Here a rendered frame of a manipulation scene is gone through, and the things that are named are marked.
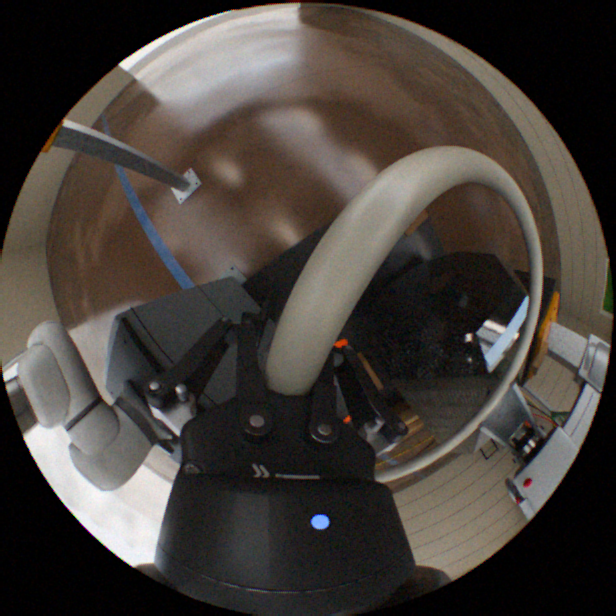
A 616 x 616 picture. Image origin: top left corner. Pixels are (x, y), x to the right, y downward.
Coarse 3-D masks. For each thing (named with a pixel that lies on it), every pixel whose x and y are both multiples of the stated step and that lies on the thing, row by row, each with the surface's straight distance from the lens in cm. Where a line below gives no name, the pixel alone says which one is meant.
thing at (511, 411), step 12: (516, 384) 48; (504, 396) 55; (516, 396) 54; (504, 408) 59; (516, 408) 67; (528, 408) 64; (492, 420) 58; (504, 420) 65; (516, 420) 74; (528, 420) 80; (492, 432) 53; (504, 432) 72; (504, 444) 68
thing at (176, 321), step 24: (192, 288) 71; (216, 288) 84; (240, 288) 104; (144, 312) 51; (168, 312) 55; (192, 312) 62; (216, 312) 71; (240, 312) 84; (144, 336) 47; (168, 336) 50; (192, 336) 55; (264, 336) 87; (168, 360) 46; (216, 384) 50
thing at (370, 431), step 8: (368, 424) 11; (376, 424) 10; (360, 432) 11; (368, 432) 10; (376, 432) 11; (368, 440) 10; (376, 440) 10; (384, 440) 11; (376, 448) 10; (384, 448) 10; (392, 448) 12; (376, 456) 11
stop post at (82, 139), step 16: (64, 128) 95; (80, 128) 98; (48, 144) 95; (64, 144) 97; (80, 144) 97; (96, 144) 98; (112, 144) 100; (112, 160) 104; (128, 160) 106; (144, 160) 109; (160, 176) 120; (176, 176) 126; (192, 176) 141; (176, 192) 145; (192, 192) 136
